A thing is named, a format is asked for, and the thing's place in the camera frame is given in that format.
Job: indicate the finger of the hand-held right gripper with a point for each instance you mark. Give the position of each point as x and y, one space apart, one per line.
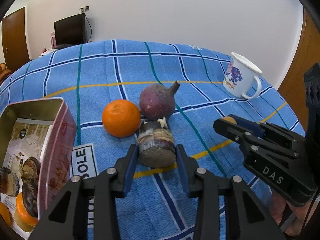
250 125
225 126

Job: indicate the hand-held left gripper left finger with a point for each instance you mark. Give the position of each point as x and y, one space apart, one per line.
130 172

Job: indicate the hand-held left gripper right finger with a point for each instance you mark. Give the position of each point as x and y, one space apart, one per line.
182 170

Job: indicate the small yellow fruit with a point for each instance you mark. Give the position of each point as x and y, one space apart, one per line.
231 119

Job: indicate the brown yam piece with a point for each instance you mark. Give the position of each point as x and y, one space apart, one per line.
156 147
10 183

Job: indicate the pink metal tin box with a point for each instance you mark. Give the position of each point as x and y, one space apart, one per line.
60 140

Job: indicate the person's right hand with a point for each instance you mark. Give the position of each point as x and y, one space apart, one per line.
277 210

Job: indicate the white printed mug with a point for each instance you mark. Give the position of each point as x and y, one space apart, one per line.
237 80

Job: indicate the white blanket label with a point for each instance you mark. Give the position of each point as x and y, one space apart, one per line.
83 160

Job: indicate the large orange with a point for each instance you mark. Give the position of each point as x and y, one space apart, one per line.
121 118

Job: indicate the orange-brown wooden door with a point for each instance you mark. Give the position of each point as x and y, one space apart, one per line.
295 80

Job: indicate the purple turnip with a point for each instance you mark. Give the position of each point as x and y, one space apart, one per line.
156 102

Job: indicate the printed paper sheet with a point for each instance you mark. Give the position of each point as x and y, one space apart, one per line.
27 140

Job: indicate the blue plaid blanket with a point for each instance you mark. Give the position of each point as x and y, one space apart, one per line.
100 62

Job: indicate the white cabinet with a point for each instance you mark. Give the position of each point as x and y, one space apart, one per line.
47 52

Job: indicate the black television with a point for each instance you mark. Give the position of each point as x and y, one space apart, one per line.
70 30

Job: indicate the brown wooden door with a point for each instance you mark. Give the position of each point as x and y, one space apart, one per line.
15 37

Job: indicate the wall socket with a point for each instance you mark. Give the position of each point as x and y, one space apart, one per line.
85 8

